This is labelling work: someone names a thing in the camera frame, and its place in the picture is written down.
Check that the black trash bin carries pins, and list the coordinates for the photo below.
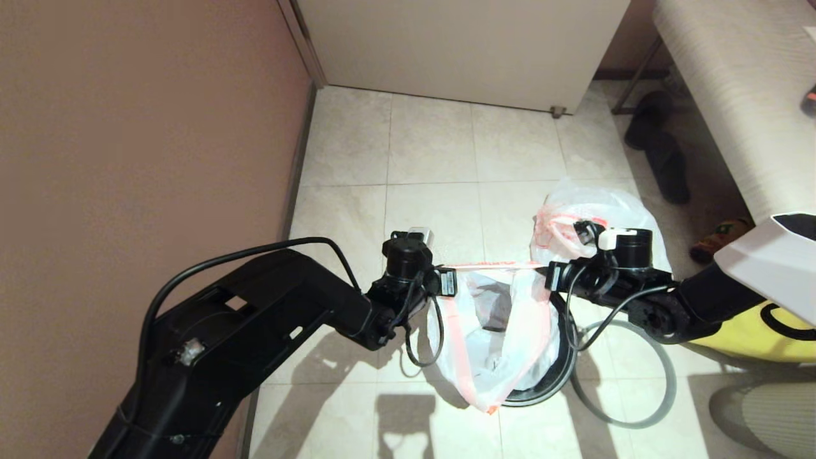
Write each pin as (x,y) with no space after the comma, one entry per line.
(542,392)

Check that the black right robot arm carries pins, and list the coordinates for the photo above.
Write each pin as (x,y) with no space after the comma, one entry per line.
(765,261)

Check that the orange brown shoe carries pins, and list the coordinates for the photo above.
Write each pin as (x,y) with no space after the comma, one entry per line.
(717,241)

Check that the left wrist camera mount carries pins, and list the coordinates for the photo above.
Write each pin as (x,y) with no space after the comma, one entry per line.
(408,258)

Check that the yellow fabric bag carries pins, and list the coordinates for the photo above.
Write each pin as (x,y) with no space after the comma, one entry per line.
(752,338)

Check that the beige wood-grain bench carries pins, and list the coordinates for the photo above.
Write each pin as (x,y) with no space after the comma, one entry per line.
(733,95)

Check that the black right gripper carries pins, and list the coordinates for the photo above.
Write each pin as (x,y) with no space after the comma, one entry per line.
(561,277)

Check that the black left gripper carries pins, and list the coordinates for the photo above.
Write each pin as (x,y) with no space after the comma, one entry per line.
(446,282)

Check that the small metal cabinet foot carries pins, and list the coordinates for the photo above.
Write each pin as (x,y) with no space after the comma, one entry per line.
(556,113)

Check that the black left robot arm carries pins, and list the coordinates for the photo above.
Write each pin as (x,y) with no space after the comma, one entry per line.
(255,319)

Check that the red black object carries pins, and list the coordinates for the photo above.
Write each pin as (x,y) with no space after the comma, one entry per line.
(811,105)

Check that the white cabinet panel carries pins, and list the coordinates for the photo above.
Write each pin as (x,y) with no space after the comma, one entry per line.
(459,51)

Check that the metal bench leg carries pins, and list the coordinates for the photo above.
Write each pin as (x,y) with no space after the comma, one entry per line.
(631,80)

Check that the black slipper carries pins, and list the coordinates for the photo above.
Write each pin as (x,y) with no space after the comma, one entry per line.
(644,124)
(670,175)

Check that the white liner bag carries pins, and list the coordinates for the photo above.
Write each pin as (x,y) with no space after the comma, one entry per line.
(459,331)

